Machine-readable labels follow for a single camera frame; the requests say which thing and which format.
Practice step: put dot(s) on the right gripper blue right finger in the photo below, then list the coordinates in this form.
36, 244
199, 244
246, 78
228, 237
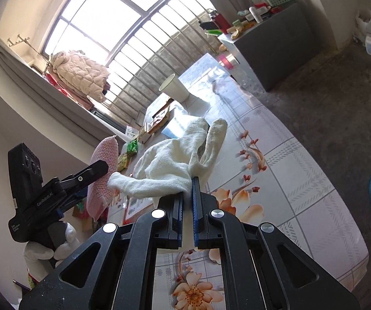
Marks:
262, 268

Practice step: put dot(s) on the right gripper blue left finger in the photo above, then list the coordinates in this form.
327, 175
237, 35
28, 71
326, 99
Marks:
115, 267

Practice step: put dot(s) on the white cloth glove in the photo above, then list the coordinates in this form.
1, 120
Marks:
168, 167

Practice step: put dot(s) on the yellow green snack packet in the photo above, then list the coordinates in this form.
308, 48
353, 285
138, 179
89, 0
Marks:
123, 161

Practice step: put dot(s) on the floral plastic tablecloth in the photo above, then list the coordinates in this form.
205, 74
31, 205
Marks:
267, 175

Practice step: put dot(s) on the pink quilted jacket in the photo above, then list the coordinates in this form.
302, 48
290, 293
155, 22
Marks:
81, 73

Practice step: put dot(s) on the flat brown cardboard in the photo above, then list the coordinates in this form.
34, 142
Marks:
157, 114

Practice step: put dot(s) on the blue white cardboard box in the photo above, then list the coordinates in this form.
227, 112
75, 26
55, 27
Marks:
179, 121

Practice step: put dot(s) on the white paper cup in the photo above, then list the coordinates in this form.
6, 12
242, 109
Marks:
173, 87

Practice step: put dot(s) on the grey cabinet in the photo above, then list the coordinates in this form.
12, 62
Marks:
272, 50

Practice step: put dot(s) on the red thermos bottle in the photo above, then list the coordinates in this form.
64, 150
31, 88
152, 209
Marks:
219, 20

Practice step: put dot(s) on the white bottle on cabinet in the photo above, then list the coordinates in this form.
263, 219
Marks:
256, 14

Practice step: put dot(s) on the white plastic bag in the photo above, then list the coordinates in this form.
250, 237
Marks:
363, 23

